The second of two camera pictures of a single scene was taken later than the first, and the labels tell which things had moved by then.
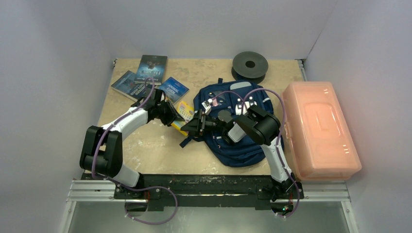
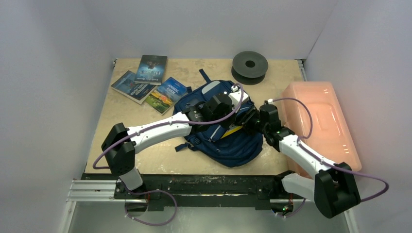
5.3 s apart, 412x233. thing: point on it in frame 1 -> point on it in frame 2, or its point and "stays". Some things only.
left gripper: [173, 115] -> [226, 125]
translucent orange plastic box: [322, 142] stays
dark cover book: [151, 66] stays
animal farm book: [174, 90] stays
